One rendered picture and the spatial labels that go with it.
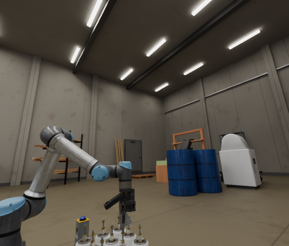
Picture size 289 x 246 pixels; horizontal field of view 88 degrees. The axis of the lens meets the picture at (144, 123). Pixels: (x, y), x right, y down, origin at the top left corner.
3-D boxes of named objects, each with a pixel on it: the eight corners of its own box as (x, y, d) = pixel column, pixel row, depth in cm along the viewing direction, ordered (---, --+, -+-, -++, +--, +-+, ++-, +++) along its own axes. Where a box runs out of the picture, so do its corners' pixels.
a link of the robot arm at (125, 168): (119, 161, 95) (132, 161, 95) (119, 180, 92) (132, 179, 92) (116, 161, 88) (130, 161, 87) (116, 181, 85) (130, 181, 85)
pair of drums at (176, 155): (228, 190, 348) (221, 148, 373) (190, 199, 279) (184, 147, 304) (200, 186, 413) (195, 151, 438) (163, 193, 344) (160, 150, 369)
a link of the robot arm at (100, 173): (39, 117, 81) (111, 168, 73) (52, 122, 92) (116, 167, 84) (24, 135, 79) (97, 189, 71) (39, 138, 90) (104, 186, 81)
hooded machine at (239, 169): (265, 186, 380) (253, 133, 416) (257, 190, 341) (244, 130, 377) (232, 184, 438) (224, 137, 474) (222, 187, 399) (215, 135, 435)
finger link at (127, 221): (132, 232, 80) (132, 212, 82) (122, 234, 78) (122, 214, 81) (131, 230, 83) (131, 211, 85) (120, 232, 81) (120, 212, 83)
